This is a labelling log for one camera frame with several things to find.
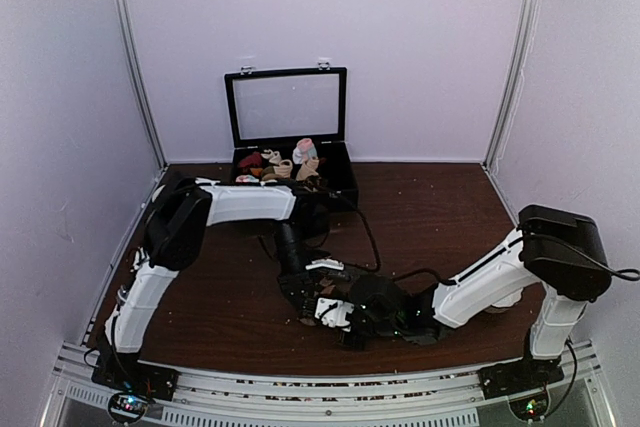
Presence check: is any pink teal white rolled sock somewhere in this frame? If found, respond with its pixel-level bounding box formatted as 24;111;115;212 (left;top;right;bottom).
292;137;317;165

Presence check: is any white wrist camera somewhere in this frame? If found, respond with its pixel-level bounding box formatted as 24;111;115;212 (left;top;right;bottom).
305;258;345;271
314;297;354;332

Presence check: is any white scalloped bowl right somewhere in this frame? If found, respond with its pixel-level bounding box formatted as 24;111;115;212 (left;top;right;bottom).
484;291;522;314

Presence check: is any black box with glass lid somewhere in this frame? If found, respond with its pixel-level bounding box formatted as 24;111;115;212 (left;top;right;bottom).
224;64;359;204

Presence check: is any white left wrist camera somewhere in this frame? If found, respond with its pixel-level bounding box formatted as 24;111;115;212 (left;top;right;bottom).
305;258;345;271

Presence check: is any cream rolled sock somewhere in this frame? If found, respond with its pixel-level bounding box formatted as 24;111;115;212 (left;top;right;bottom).
261;149;293;178

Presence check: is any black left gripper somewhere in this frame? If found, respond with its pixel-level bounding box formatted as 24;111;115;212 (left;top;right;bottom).
271;219;316;318

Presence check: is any aluminium front rail frame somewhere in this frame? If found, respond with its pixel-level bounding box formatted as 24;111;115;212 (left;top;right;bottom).
39;339;619;427

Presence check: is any tan rolled sock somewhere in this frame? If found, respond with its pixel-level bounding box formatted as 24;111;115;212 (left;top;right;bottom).
261;173;290;182

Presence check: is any beige rolled sock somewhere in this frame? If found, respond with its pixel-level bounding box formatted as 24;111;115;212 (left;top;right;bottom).
295;157;320;182

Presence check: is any white bowl left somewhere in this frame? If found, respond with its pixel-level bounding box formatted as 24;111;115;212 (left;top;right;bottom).
149;185;165;205

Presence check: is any dark red rolled sock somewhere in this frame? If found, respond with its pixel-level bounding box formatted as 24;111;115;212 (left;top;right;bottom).
237;151;264;171

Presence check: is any aluminium right corner post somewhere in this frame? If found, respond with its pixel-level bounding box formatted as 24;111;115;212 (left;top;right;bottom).
484;0;539;172

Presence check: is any aluminium left corner post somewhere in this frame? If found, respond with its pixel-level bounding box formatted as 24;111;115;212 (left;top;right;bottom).
114;0;168;169

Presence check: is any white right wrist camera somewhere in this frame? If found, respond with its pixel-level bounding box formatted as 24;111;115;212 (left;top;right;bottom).
314;297;354;332

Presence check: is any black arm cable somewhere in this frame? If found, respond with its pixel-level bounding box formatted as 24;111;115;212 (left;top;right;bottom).
299;186;384;273

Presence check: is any brown tan argyle sock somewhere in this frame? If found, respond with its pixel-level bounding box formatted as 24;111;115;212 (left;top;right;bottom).
306;278;347;327
302;175;328;192

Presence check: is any aluminium corner post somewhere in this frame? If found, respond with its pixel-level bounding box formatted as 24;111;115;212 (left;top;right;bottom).
484;0;539;172
114;0;168;169

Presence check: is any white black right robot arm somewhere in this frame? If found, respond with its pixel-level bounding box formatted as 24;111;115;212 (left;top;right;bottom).
345;204;639;397

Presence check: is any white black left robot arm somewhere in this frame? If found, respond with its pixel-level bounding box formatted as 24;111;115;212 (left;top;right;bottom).
91;175;344;398

